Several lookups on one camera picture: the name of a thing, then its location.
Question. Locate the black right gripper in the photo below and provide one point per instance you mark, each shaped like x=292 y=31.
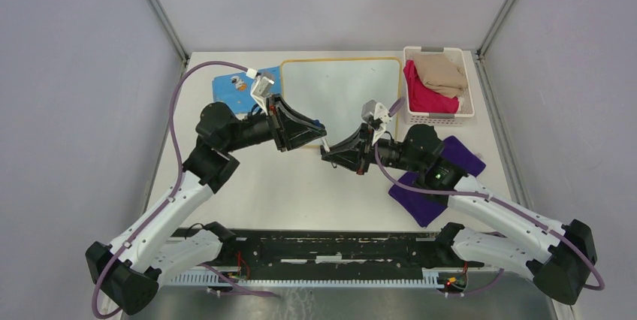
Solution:
x=354 y=150

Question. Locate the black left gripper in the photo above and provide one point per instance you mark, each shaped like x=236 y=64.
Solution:
x=290 y=128

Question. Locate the white whiteboard marker pen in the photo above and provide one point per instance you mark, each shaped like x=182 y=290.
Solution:
x=325 y=145

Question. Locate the yellow framed whiteboard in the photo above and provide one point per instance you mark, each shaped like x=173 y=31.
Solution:
x=334 y=91

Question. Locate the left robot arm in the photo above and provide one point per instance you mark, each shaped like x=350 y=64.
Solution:
x=132 y=267

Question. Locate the blue cartoon cloth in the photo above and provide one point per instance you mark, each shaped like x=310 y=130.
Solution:
x=236 y=90

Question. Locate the red cloth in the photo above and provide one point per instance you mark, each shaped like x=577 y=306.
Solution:
x=424 y=100

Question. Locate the purple cloth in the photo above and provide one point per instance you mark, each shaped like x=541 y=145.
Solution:
x=420 y=206

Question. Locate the beige cloth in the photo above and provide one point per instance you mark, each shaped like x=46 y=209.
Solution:
x=439 y=74

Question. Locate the white plastic basket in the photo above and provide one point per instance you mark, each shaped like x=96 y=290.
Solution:
x=464 y=112

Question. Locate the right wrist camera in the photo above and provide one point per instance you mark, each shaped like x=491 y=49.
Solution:
x=377 y=116

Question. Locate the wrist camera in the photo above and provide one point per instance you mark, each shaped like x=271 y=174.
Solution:
x=377 y=116
x=261 y=85

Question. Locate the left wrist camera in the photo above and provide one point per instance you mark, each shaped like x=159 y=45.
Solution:
x=261 y=85

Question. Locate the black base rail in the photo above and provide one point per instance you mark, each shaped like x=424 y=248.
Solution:
x=336 y=255

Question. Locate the white slotted cable duct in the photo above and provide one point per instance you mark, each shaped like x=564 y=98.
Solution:
x=207 y=278

